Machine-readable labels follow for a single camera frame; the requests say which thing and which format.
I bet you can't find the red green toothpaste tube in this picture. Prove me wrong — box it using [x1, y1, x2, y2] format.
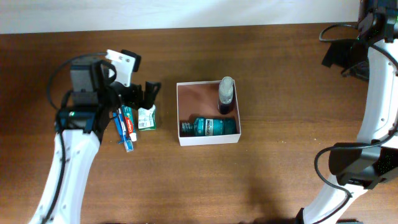
[121, 105, 137, 142]

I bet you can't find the green white floss packet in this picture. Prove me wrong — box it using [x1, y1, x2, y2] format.
[137, 105, 156, 131]

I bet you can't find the white cardboard box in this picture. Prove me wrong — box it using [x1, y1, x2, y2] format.
[176, 80, 241, 146]

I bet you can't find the purple liquid clear bottle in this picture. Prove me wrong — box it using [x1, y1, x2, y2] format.
[218, 77, 234, 114]

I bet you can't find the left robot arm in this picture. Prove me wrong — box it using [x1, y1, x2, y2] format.
[30, 54, 161, 223]

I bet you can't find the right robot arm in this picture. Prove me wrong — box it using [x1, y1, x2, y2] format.
[295, 0, 397, 223]

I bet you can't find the blue white toothbrush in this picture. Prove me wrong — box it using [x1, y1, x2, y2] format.
[113, 108, 134, 152]

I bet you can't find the teal mouthwash bottle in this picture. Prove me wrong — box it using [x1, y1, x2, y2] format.
[181, 117, 238, 136]

